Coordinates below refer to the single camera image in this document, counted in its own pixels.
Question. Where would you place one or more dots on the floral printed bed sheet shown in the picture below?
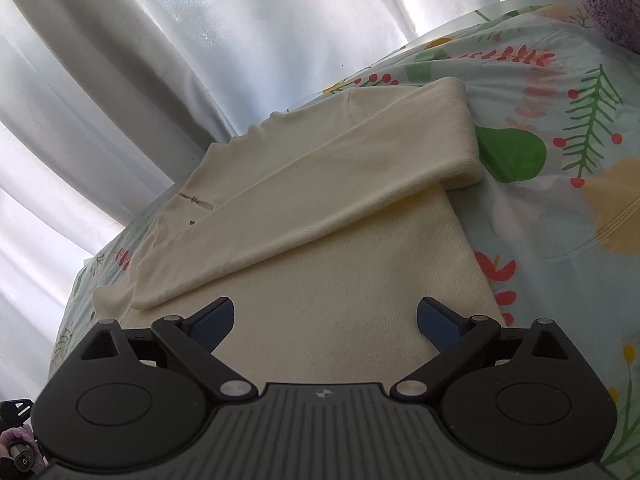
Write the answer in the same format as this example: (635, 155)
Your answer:
(550, 240)

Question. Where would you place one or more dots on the white curtain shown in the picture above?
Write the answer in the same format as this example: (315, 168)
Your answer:
(150, 60)

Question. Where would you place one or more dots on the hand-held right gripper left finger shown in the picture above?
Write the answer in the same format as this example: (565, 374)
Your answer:
(214, 321)

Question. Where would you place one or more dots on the purple fuzzy cloth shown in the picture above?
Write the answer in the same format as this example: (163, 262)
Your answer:
(610, 0)

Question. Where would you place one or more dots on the cream knit sweater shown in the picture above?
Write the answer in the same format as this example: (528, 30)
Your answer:
(325, 260)

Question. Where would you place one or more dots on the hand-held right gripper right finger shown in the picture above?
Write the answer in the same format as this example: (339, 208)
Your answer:
(440, 327)

